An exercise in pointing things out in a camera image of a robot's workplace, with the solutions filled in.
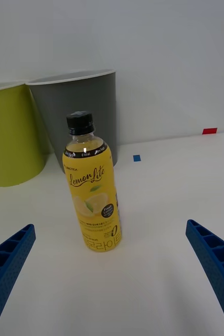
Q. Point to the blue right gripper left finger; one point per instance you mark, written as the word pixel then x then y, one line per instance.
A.
pixel 4 267

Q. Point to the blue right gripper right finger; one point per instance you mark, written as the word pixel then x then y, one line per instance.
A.
pixel 216 260

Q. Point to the yellow label plastic bottle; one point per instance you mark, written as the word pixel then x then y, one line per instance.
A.
pixel 93 189

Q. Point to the yellow-green plastic waste bin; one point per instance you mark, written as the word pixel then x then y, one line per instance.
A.
pixel 10 131

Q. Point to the grey plastic waste bin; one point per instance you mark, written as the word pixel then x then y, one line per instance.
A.
pixel 80 102

